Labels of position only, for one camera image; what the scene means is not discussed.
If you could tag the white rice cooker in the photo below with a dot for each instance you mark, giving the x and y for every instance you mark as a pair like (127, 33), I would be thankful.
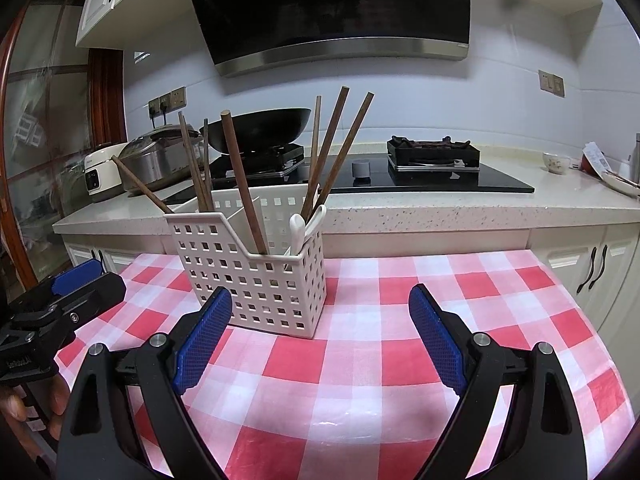
(102, 172)

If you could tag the black wok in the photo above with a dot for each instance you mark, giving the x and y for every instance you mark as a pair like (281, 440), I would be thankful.
(270, 127)

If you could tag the white printed packet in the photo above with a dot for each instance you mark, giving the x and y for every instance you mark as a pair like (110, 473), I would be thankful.
(597, 157)

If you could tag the gold wall switch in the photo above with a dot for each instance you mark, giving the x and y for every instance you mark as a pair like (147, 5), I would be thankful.
(551, 83)

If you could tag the steel pressure cooker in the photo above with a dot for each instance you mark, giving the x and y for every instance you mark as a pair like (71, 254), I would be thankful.
(155, 157)

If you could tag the person's left hand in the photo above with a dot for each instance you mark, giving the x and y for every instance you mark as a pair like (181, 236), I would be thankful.
(15, 410)

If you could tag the speckled stone kitchen countertop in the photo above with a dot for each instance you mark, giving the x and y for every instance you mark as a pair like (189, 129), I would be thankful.
(450, 212)

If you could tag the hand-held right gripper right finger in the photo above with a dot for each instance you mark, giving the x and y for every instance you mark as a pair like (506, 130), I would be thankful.
(440, 345)

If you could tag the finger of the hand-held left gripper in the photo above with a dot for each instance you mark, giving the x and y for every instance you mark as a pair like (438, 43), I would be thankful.
(95, 295)
(75, 277)

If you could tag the black glass gas cooktop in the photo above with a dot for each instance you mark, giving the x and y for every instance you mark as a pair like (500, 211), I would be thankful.
(440, 180)

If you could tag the brown wooden chopstick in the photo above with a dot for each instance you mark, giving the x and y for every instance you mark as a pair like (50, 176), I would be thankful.
(350, 140)
(315, 150)
(192, 165)
(240, 175)
(142, 185)
(206, 160)
(327, 145)

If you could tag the black range hood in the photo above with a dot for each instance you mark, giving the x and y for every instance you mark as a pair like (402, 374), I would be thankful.
(325, 5)

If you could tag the red white checked tablecloth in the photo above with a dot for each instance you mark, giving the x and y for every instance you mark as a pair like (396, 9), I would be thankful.
(360, 360)

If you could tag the white plate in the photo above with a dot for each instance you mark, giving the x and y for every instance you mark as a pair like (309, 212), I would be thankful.
(622, 185)

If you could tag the grey cooktop knob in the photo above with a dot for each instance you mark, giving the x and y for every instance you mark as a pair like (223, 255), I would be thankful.
(361, 170)

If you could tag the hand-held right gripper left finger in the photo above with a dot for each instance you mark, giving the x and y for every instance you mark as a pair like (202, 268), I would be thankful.
(202, 345)

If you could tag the wooden framed glass door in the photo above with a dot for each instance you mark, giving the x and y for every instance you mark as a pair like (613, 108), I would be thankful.
(50, 110)

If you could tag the black burner grate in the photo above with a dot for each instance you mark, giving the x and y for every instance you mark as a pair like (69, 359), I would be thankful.
(432, 152)
(280, 160)

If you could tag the steel thermos bottle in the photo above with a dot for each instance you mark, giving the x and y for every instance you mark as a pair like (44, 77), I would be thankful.
(636, 160)

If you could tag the gold wall socket panel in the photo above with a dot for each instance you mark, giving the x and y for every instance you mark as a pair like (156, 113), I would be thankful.
(167, 100)

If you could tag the small white bowl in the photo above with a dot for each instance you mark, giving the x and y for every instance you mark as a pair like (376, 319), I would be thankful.
(556, 162)

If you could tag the white perforated plastic utensil basket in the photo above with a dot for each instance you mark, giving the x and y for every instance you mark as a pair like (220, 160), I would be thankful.
(270, 285)

